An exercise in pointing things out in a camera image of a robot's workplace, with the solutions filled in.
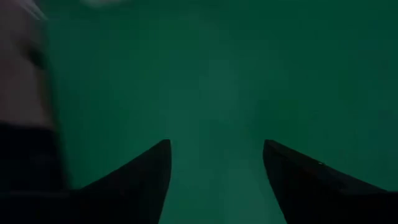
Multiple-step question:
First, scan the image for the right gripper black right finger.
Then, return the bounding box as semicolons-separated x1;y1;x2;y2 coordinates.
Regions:
262;139;398;224

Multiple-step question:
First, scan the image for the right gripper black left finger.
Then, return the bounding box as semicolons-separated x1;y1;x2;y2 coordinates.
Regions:
80;139;173;224

